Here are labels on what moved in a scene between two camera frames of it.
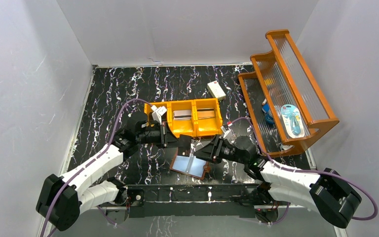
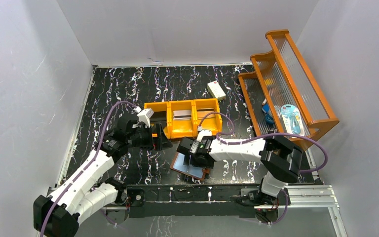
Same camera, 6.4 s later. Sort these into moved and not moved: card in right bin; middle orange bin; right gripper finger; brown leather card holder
Moved: right gripper finger
Not moved: brown leather card holder; middle orange bin; card in right bin
